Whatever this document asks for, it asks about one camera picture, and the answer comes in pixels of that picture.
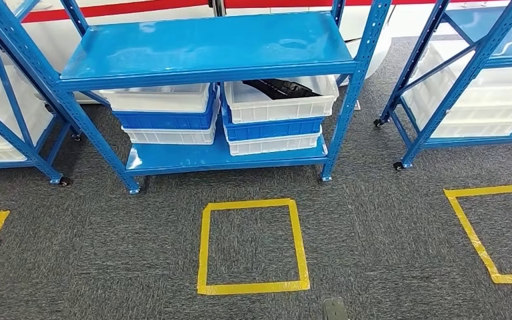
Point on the black plastic spare part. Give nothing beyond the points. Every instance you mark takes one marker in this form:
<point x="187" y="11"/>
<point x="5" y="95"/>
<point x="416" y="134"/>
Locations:
<point x="282" y="88"/>

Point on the red barrier belt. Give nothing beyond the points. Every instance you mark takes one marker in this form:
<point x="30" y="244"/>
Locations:
<point x="282" y="2"/>
<point x="106" y="8"/>

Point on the dark grey robot plate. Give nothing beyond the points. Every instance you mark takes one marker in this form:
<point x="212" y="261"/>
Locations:
<point x="335" y="310"/>

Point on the black stanchion post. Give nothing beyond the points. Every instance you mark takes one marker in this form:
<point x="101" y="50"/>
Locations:
<point x="217" y="6"/>

